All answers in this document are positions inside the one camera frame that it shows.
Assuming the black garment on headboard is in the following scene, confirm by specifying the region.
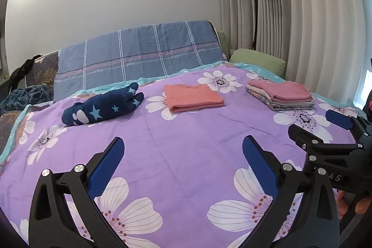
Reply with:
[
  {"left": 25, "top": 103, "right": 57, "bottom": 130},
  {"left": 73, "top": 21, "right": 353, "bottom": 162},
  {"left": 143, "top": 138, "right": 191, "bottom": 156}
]
[{"left": 10, "top": 55, "right": 42, "bottom": 92}]

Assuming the coral pink long-sleeve shirt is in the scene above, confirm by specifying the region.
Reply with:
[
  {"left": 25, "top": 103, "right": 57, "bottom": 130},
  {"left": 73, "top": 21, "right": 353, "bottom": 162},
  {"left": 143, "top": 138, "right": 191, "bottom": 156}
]
[{"left": 164, "top": 84, "right": 225, "bottom": 113}]

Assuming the green pillow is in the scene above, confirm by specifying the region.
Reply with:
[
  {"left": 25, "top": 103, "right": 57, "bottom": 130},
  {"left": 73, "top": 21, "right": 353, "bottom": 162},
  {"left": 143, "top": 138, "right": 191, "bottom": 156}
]
[{"left": 216, "top": 30, "right": 286, "bottom": 76}]

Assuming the navy star-patterned folded garment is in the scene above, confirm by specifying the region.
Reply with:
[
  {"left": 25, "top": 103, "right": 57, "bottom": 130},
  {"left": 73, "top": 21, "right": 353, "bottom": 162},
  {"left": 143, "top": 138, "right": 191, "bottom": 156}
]
[{"left": 61, "top": 83, "right": 144, "bottom": 126}]

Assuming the stack of folded clothes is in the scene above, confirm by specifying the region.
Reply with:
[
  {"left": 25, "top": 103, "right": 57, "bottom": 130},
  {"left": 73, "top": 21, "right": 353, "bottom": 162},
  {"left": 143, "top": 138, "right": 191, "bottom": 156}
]
[{"left": 246, "top": 79, "right": 315, "bottom": 111}]

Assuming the purple floral bed sheet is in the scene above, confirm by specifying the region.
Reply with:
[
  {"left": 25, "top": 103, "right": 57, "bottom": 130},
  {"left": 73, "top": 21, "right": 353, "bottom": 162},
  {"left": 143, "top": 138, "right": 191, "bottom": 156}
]
[{"left": 1, "top": 65, "right": 354, "bottom": 247}]

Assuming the teal fuzzy blanket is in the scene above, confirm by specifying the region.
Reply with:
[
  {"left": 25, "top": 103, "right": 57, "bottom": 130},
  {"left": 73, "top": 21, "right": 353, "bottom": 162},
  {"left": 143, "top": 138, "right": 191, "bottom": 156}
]
[{"left": 1, "top": 84, "right": 53, "bottom": 115}]

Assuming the beige pleated curtain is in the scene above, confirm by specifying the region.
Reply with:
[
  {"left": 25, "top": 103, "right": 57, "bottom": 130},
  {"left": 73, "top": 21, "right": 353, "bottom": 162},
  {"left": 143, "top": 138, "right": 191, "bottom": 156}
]
[{"left": 221, "top": 0, "right": 371, "bottom": 103}]

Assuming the person's right hand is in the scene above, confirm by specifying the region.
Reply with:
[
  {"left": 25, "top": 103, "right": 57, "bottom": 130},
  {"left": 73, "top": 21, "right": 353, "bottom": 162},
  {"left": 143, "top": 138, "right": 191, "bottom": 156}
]
[{"left": 335, "top": 189, "right": 372, "bottom": 219}]

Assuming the blue plaid pillow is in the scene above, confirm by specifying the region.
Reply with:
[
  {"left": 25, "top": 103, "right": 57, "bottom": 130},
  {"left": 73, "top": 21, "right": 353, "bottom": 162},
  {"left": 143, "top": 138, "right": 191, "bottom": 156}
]
[{"left": 54, "top": 21, "right": 224, "bottom": 101}]

